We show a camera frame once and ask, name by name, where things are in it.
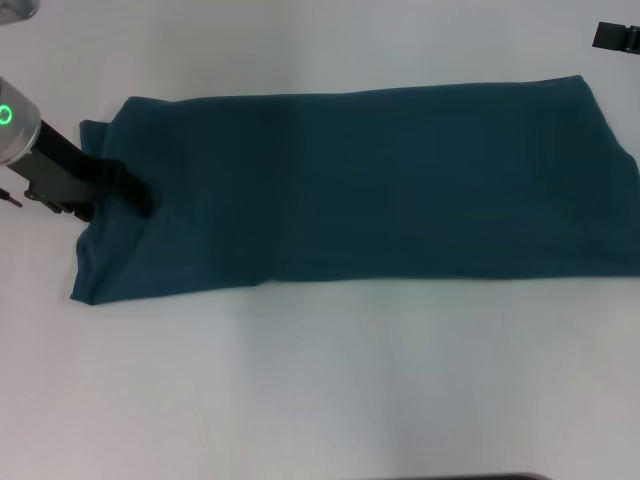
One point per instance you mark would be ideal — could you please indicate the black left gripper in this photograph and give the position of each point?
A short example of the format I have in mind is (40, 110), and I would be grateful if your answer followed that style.
(70, 157)

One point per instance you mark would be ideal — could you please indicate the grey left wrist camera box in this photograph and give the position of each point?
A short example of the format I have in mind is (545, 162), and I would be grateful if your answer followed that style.
(50, 185)

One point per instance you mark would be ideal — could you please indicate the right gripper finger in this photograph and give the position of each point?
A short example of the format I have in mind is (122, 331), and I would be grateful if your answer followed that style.
(617, 37)

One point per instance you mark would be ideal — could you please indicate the teal blue printed t-shirt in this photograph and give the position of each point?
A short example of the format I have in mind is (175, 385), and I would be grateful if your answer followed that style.
(350, 200)

